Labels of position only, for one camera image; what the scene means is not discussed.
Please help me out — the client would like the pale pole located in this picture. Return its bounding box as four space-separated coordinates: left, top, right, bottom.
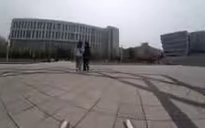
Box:
5 38 10 63

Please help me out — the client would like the low dark building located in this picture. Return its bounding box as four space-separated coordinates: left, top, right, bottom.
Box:
122 42 163 64

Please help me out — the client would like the person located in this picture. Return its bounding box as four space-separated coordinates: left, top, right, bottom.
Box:
73 40 85 73
82 41 92 73

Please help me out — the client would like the grey paved plaza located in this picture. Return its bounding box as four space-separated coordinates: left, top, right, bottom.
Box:
0 60 205 128

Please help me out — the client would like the robot's own part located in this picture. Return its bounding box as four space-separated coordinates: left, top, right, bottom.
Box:
59 120 71 128
124 118 135 128

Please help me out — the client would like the large curved grey building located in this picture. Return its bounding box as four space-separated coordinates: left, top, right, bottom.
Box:
8 17 121 62

